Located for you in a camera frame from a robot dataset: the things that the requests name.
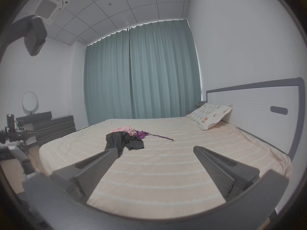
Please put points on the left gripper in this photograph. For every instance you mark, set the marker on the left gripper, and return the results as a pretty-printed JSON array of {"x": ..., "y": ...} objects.
[{"x": 20, "y": 134}]

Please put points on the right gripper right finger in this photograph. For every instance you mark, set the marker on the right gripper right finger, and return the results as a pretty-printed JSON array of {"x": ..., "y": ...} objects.
[{"x": 220, "y": 174}]

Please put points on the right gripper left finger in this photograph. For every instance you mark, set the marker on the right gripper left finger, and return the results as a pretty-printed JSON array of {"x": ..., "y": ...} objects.
[{"x": 96, "y": 174}]

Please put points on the black T-shirt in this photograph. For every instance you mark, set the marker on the black T-shirt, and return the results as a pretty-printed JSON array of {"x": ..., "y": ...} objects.
[{"x": 134, "y": 142}]

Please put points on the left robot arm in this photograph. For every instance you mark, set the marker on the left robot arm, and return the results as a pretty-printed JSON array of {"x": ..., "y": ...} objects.
[{"x": 2, "y": 136}]

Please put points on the bed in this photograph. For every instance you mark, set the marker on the bed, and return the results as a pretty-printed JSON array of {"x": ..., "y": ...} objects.
[{"x": 168, "y": 171}]

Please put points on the pile of clothes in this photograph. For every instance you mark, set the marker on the pile of clothes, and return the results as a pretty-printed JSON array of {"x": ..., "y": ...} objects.
[{"x": 124, "y": 129}]

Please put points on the dark dressing table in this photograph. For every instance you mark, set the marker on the dark dressing table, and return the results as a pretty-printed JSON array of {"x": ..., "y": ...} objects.
[{"x": 31, "y": 118}]

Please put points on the round white mirror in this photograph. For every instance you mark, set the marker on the round white mirror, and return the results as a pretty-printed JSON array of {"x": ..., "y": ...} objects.
[{"x": 30, "y": 101}]

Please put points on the dark chest of drawers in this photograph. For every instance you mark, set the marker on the dark chest of drawers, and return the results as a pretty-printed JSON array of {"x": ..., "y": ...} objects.
[{"x": 57, "y": 128}]

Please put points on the white printed pillow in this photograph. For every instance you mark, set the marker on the white printed pillow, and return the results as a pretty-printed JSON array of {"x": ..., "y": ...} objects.
[{"x": 211, "y": 115}]

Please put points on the purple satin garment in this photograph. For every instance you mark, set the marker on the purple satin garment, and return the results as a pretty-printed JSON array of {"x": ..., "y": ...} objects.
[{"x": 141, "y": 134}]

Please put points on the blue-green curtain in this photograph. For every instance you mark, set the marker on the blue-green curtain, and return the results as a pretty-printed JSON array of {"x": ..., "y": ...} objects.
[{"x": 144, "y": 75}]

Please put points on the white ceiling air conditioner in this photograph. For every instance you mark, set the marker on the white ceiling air conditioner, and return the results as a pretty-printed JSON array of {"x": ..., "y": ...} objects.
[{"x": 48, "y": 7}]

